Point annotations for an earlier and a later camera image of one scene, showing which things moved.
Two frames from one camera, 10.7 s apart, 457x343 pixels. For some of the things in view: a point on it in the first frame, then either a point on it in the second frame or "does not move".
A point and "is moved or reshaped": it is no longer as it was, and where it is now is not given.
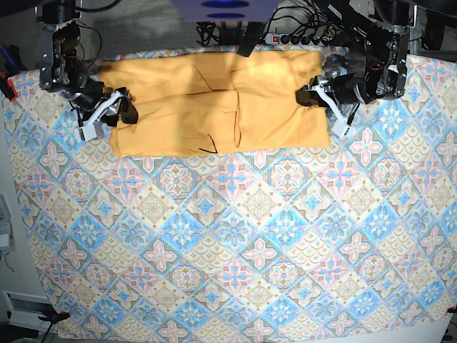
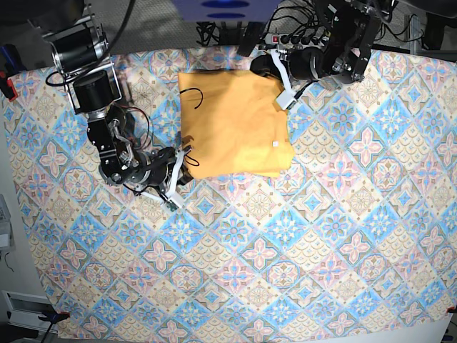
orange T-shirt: [221, 103] is moved or reshaped
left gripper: [349, 89] -> [305, 63]
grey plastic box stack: [7, 238] does not move
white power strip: [278, 39] does not move
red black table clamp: [10, 65] does not move
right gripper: [91, 100] -> [153, 170]
